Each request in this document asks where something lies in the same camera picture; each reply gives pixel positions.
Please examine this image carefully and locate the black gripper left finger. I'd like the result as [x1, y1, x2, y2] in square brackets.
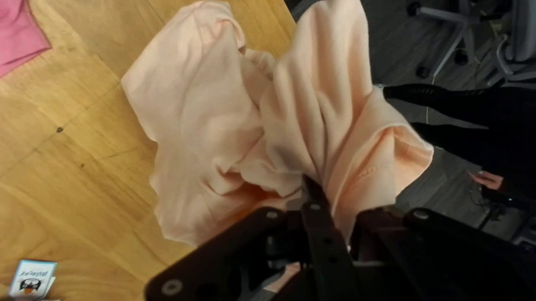
[142, 174, 338, 301]

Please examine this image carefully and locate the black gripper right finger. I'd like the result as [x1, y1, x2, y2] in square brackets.
[316, 189, 536, 301]

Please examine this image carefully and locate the peach cloth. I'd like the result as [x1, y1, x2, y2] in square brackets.
[120, 0, 437, 248]

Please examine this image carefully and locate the red tomato plush toy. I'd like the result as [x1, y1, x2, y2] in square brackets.
[7, 258, 60, 301]

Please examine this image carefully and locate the black jacket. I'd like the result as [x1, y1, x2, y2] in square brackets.
[382, 82, 536, 216]

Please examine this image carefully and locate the grey office chair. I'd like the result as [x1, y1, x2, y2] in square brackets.
[405, 0, 536, 87]

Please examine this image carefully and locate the magenta pink cloth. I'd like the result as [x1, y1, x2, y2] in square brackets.
[0, 0, 53, 81]

